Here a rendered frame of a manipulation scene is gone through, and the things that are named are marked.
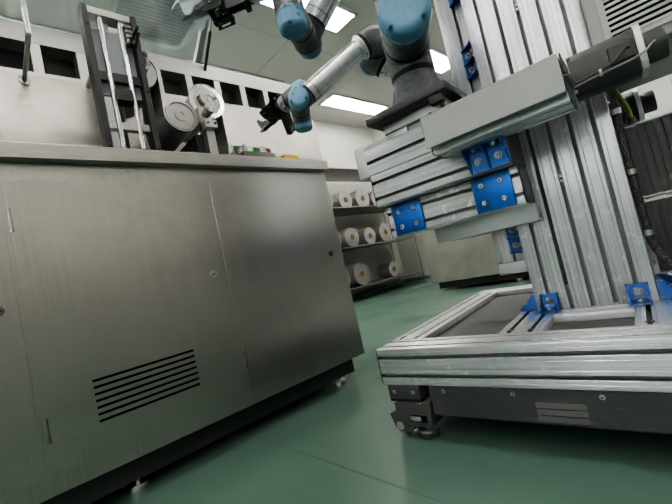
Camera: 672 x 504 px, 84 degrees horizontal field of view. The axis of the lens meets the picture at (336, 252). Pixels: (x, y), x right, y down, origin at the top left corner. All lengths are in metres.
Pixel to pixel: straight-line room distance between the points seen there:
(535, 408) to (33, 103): 1.90
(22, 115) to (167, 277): 0.96
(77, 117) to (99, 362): 1.11
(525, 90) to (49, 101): 1.68
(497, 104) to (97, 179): 0.98
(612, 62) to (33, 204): 1.26
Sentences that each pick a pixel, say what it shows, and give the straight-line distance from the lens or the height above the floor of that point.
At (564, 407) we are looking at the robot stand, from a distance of 0.86.
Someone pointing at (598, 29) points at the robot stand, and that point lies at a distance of 1.10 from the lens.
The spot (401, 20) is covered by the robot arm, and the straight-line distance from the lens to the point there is 0.97.
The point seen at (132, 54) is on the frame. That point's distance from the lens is 1.59.
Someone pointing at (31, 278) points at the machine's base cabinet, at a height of 0.58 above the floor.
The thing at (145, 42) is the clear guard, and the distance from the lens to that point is 2.20.
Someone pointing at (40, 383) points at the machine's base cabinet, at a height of 0.35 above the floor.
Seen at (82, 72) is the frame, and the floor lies 1.49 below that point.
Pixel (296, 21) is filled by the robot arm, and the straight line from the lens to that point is 1.07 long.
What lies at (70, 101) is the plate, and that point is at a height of 1.35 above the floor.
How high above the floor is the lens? 0.44
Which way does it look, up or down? 3 degrees up
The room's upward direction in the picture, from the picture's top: 13 degrees counter-clockwise
